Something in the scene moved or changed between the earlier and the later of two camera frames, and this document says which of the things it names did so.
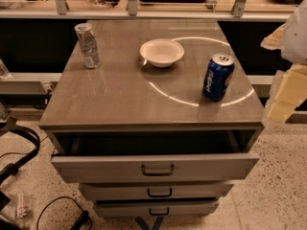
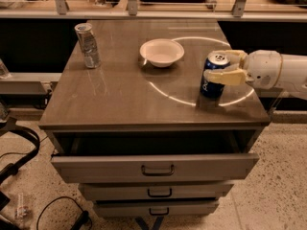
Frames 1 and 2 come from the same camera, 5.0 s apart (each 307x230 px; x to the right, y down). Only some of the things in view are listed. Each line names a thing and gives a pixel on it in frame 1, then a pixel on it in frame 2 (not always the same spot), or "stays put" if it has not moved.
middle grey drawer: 155,192 stays put
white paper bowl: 162,52 stays put
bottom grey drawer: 155,208 stays put
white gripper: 295,40 -> 264,68
